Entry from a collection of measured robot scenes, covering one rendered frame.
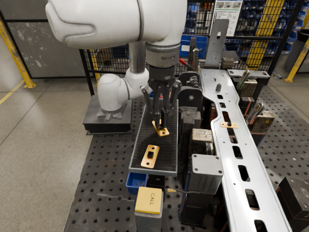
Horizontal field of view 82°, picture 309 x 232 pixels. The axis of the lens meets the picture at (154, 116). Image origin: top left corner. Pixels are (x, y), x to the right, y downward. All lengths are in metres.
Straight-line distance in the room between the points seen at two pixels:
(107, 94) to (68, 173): 1.16
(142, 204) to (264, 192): 0.46
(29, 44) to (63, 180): 2.22
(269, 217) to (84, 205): 0.79
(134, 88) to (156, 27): 0.80
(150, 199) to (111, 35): 0.38
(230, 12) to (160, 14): 1.40
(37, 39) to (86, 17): 3.05
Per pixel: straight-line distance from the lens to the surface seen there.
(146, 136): 0.62
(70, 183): 2.03
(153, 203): 0.49
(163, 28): 0.43
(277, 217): 0.75
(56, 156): 2.31
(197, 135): 0.76
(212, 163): 0.64
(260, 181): 0.80
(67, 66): 3.43
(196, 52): 1.23
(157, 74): 0.49
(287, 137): 1.56
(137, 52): 1.10
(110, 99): 1.18
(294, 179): 0.83
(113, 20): 0.38
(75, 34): 0.39
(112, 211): 1.00
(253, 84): 1.33
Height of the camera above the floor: 1.60
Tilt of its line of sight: 39 degrees down
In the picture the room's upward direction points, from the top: straight up
